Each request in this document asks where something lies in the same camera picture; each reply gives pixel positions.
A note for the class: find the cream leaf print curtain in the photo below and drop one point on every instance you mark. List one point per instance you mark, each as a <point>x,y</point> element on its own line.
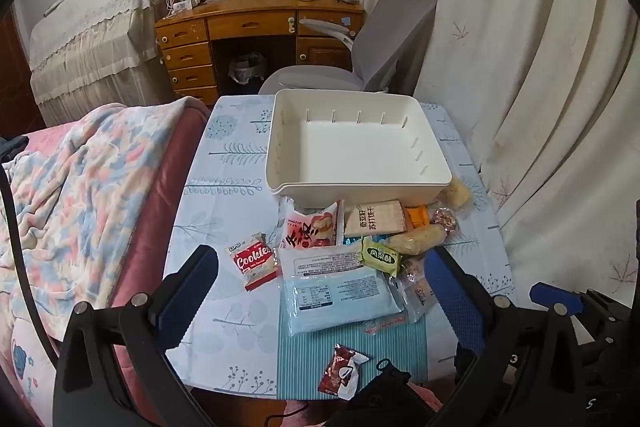
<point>540,82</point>

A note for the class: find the beige lace dust cover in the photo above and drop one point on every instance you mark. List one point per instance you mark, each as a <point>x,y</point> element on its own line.
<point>90,37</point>

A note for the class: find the yellow sachima bar packet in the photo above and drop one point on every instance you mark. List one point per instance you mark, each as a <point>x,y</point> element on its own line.
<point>417,239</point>
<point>457,194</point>

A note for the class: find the light blue large packet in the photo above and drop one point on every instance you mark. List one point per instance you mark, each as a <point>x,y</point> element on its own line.
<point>340,302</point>

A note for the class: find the leaf print tablecloth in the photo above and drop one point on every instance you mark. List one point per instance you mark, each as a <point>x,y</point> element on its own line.
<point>235,187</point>

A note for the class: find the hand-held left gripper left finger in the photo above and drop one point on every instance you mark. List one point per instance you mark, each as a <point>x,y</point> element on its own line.
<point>187,297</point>

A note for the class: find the red cookie packet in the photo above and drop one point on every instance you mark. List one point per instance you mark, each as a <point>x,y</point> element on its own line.
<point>254,262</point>

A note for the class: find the pastel floral blanket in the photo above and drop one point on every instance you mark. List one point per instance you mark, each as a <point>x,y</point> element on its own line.
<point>85,187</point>

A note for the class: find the teal striped mat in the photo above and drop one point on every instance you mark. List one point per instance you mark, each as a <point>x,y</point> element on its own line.
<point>395,357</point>

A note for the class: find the grey office chair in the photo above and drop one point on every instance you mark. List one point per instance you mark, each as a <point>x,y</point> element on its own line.
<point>390,22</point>

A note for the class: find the white orange bread packet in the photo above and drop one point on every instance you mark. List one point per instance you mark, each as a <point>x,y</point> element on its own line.
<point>312,229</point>

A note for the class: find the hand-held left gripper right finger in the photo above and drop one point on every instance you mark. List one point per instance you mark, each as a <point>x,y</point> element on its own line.
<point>460,307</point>

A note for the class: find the orange snack packet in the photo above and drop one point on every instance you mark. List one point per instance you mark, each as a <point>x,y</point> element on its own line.
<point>419,214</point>

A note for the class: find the wooden desk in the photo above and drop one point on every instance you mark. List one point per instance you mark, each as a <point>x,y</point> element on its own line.
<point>250,22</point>

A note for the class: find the bagged trash bin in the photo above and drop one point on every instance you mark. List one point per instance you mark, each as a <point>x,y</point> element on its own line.
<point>246,68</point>

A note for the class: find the white labelled large packet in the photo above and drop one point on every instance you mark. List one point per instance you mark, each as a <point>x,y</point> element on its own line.
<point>320,262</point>

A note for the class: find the yellow green cake packet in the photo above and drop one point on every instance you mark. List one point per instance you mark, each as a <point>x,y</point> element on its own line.
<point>380,257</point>

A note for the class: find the beige cracker packet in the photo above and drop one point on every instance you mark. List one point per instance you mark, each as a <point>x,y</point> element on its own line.
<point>375,217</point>

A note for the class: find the dark red small packet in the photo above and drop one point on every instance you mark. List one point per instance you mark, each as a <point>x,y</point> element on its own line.
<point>342,369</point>

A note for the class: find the white plastic storage bin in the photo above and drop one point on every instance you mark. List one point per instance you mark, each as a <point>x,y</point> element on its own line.
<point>360,147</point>

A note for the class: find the white charger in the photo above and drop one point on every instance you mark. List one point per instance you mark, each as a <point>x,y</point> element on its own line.
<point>182,2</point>

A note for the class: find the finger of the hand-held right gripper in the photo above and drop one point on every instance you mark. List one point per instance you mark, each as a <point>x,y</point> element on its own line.
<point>555,294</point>
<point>607,307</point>

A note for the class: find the brown wrapped snack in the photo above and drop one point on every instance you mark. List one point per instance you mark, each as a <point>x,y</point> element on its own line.
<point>444,219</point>

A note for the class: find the pink sofa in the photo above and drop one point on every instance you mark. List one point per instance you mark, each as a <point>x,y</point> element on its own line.
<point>145,237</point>

